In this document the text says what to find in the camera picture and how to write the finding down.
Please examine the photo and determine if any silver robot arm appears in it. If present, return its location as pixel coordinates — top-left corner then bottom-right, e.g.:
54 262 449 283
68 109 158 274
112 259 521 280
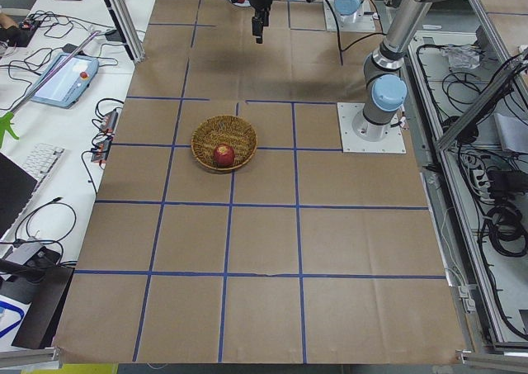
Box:
294 0 445 142

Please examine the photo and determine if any woven wicker basket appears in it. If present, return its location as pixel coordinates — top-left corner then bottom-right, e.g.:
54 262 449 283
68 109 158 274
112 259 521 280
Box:
191 115 257 173

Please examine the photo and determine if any dark red apple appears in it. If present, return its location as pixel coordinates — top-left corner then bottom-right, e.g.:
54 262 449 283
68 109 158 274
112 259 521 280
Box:
213 144 235 168

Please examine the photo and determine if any teach pendant tablet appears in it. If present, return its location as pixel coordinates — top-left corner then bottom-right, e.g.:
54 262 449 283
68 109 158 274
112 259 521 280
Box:
31 55 99 108

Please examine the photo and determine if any white keyboard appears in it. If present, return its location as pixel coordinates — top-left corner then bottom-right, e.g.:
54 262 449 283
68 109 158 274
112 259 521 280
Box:
21 143 65 193

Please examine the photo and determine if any green hand pointer stick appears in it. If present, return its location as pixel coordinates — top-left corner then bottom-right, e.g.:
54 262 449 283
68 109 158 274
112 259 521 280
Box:
1 31 101 143

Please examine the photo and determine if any black laptop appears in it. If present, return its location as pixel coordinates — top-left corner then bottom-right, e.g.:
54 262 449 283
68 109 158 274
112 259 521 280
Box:
0 154 37 236

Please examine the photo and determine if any black braided cable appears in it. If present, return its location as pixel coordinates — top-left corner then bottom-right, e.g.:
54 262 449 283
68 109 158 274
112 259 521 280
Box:
321 0 387 54

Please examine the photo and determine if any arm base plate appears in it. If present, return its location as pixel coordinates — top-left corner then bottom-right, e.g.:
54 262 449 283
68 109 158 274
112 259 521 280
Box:
337 102 406 154
323 0 376 33

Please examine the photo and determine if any aluminium frame post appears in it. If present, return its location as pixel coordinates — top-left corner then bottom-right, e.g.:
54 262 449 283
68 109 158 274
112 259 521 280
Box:
103 0 145 64

